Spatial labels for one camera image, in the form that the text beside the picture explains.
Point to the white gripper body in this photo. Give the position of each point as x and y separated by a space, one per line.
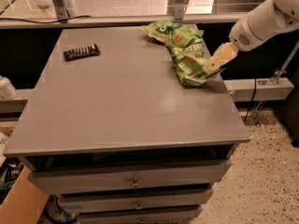
242 36

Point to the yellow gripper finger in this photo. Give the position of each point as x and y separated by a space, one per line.
224 54

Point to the green jalapeno chip bag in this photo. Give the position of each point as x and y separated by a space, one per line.
189 64

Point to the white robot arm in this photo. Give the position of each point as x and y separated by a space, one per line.
270 18

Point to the green rice chip bag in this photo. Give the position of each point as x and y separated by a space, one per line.
172 34

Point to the grey lower beam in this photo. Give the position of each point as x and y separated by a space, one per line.
245 90

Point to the top grey drawer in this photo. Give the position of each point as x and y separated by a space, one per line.
130 177

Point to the grey drawer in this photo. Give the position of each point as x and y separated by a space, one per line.
146 216
130 177
136 200

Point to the grey drawer cabinet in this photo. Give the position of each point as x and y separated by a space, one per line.
124 107

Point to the dark chocolate candy bar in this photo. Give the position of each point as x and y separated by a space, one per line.
80 53

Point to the bottom grey drawer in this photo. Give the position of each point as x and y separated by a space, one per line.
146 216

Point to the middle grey drawer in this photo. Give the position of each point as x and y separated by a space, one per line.
136 200

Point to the white cylindrical object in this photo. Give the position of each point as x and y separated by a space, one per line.
7 90

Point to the cardboard box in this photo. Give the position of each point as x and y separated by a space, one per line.
24 203

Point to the metal table leg bracket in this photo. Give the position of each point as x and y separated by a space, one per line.
273 80

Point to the grey metal rail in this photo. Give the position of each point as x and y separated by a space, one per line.
87 21

